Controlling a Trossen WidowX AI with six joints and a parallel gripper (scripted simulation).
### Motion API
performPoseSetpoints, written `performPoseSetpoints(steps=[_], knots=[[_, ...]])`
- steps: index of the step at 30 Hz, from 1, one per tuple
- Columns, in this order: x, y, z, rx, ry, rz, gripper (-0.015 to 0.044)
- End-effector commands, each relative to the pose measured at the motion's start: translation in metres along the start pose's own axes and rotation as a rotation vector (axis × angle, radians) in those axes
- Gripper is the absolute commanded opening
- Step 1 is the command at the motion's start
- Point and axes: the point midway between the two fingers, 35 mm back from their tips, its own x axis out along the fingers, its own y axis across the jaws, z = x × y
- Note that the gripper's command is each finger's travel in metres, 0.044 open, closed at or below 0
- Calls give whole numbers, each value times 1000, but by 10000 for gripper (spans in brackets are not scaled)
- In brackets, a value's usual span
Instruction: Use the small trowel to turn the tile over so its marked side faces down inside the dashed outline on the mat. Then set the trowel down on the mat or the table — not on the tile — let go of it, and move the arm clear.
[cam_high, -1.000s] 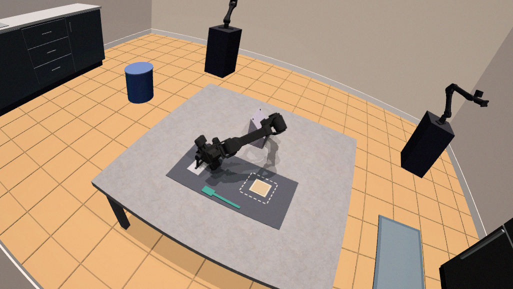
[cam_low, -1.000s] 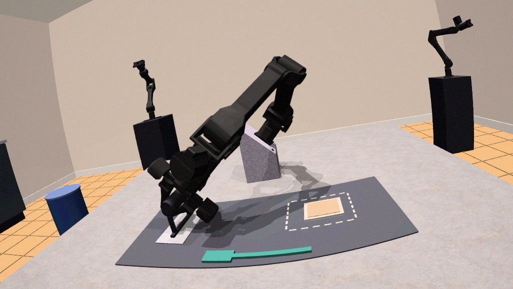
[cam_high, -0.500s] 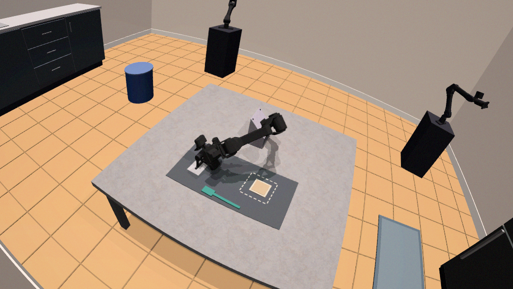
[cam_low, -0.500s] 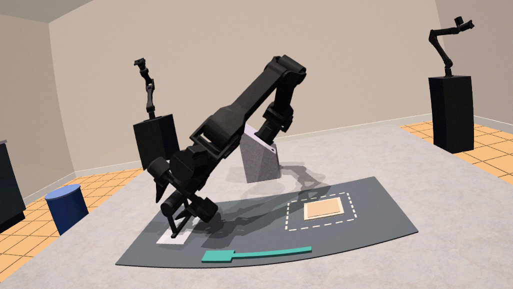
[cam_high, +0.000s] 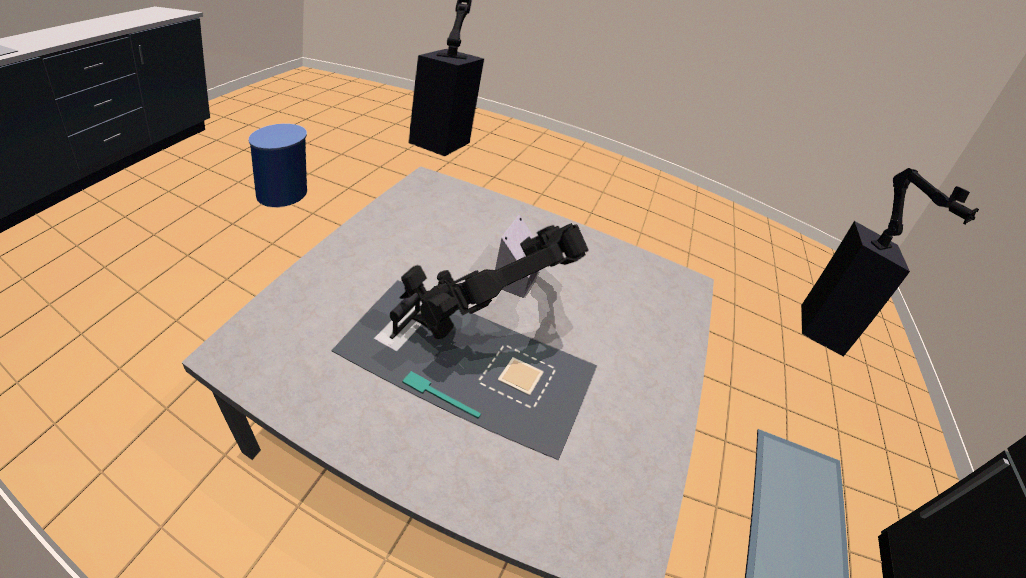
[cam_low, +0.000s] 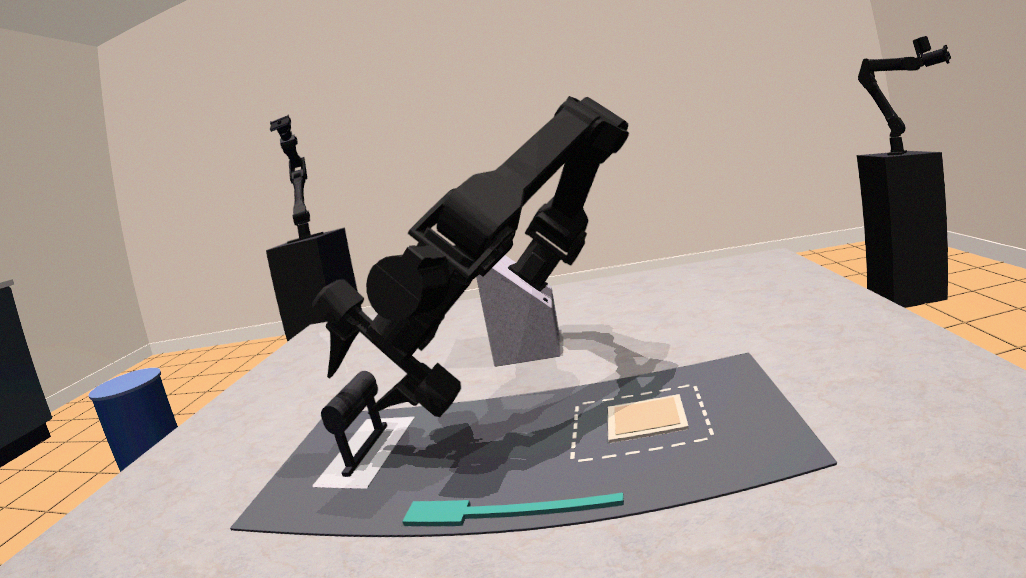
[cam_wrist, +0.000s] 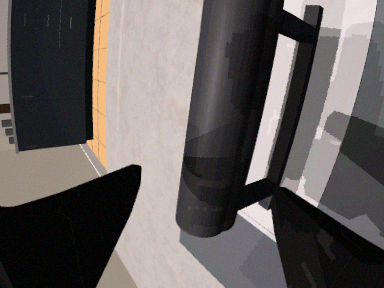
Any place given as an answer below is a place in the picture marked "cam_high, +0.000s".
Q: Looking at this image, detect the cream tile with dark square mark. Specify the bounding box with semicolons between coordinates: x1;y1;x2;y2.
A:
498;357;543;395

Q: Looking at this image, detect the teal flat trowel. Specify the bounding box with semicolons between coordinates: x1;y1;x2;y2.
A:
403;371;481;419

